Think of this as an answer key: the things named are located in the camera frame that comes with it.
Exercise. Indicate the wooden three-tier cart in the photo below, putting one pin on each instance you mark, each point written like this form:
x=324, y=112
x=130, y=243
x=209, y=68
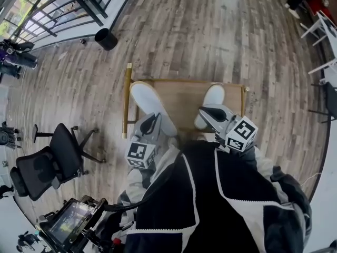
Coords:
x=181, y=101

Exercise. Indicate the black round bin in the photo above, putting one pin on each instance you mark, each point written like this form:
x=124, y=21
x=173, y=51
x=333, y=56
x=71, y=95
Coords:
x=105, y=38

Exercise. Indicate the white table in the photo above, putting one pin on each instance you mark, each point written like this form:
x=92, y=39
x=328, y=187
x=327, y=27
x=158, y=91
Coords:
x=329, y=35

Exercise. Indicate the red cloth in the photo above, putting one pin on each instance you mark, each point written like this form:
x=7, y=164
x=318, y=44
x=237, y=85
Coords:
x=318, y=5

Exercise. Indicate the black office chair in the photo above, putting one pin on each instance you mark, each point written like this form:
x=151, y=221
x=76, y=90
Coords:
x=60, y=151

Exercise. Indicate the small black round object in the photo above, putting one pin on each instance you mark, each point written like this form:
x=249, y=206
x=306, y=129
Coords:
x=83, y=40

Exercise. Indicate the large window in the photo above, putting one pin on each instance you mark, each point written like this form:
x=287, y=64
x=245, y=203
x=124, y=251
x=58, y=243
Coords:
x=18, y=7

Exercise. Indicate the black metal railing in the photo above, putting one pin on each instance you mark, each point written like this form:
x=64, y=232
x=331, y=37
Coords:
x=87, y=7

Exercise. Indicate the person's right forearm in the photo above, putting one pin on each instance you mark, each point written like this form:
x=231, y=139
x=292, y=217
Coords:
x=252, y=157

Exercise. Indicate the black tablet screen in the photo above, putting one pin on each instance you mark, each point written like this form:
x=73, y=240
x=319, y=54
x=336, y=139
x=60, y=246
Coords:
x=68, y=221

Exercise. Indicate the red round button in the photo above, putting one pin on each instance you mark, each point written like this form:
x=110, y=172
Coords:
x=116, y=241

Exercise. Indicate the person's black white jacket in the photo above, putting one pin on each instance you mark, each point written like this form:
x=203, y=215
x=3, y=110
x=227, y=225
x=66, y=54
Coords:
x=223, y=207

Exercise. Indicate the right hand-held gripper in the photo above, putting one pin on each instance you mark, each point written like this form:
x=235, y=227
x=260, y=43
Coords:
x=241, y=130

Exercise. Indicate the black folding chair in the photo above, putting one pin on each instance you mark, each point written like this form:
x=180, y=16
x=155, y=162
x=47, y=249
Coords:
x=331, y=101

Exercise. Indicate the person's left forearm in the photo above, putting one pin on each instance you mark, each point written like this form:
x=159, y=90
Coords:
x=137, y=183

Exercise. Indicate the black white patterned sheet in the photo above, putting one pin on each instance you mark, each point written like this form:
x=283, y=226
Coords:
x=330, y=28

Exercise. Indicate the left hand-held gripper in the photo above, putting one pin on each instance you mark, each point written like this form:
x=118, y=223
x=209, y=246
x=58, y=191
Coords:
x=138, y=151

